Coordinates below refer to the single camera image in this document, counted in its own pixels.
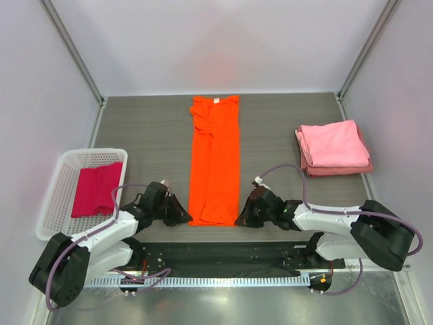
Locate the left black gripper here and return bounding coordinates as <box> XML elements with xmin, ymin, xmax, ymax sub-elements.
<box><xmin>152</xmin><ymin>193</ymin><xmax>192</xmax><ymax>227</ymax></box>

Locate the orange t shirt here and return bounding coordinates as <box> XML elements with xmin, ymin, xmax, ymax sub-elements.
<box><xmin>188</xmin><ymin>95</ymin><xmax>240</xmax><ymax>227</ymax></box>

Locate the salmon pink shirt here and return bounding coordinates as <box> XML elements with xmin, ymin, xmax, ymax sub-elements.
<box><xmin>295</xmin><ymin>125</ymin><xmax>373</xmax><ymax>177</ymax></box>

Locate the light pink shirt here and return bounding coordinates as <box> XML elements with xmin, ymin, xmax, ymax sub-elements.
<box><xmin>296</xmin><ymin>120</ymin><xmax>370</xmax><ymax>168</ymax></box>

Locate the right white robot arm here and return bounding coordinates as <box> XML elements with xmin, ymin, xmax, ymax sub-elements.
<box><xmin>235</xmin><ymin>186</ymin><xmax>415</xmax><ymax>272</ymax></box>

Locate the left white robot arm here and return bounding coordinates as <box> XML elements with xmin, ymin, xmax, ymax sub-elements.
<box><xmin>28</xmin><ymin>181</ymin><xmax>193</xmax><ymax>311</ymax></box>

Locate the magenta t shirt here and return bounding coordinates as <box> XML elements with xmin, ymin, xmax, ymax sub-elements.
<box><xmin>71</xmin><ymin>162</ymin><xmax>122</xmax><ymax>219</ymax></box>

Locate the white plastic basket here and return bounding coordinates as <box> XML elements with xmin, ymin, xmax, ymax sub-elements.
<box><xmin>35</xmin><ymin>148</ymin><xmax>128</xmax><ymax>241</ymax></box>

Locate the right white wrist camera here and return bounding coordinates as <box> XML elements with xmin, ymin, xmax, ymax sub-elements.
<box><xmin>252</xmin><ymin>176</ymin><xmax>270</xmax><ymax>190</ymax></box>

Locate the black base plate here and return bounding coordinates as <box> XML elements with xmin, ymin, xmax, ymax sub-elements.
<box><xmin>121</xmin><ymin>242</ymin><xmax>345</xmax><ymax>278</ymax></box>

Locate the slotted cable duct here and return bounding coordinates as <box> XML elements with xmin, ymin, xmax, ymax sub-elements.
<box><xmin>85</xmin><ymin>274</ymin><xmax>310</xmax><ymax>288</ymax></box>

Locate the left aluminium frame post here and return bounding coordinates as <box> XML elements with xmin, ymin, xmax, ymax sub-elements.
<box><xmin>40</xmin><ymin>0</ymin><xmax>104</xmax><ymax>106</ymax></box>

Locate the aluminium frame post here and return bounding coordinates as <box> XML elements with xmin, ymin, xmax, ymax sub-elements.
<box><xmin>335</xmin><ymin>0</ymin><xmax>401</xmax><ymax>102</ymax></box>
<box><xmin>40</xmin><ymin>0</ymin><xmax>104</xmax><ymax>106</ymax></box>

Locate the right aluminium frame post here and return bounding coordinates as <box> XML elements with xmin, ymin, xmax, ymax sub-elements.
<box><xmin>335</xmin><ymin>0</ymin><xmax>401</xmax><ymax>102</ymax></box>

